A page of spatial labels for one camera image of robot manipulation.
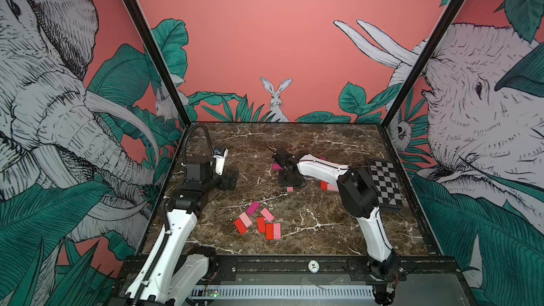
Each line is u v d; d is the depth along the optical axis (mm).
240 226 838
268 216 862
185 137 1175
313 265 749
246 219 850
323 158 1074
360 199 551
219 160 674
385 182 949
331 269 763
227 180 679
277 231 818
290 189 929
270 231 820
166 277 405
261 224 837
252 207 882
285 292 703
